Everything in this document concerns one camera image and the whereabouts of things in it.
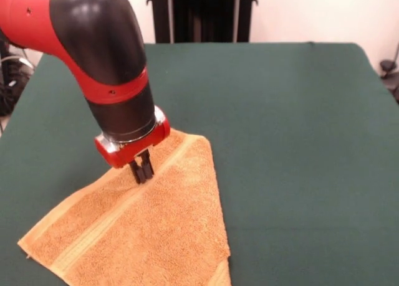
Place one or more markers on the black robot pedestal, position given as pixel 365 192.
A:
pixel 202 15

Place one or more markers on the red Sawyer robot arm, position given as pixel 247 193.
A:
pixel 93 49

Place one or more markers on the dark green table cloth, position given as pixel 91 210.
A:
pixel 311 142

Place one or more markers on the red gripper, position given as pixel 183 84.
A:
pixel 131 152

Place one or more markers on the orange terry towel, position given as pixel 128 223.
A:
pixel 156 230

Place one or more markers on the small black stand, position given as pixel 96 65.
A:
pixel 388 66

